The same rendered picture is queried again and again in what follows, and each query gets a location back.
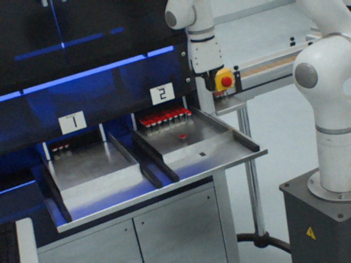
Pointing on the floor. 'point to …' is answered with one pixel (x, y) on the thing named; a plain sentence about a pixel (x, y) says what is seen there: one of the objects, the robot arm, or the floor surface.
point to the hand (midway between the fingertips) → (210, 84)
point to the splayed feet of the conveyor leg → (259, 242)
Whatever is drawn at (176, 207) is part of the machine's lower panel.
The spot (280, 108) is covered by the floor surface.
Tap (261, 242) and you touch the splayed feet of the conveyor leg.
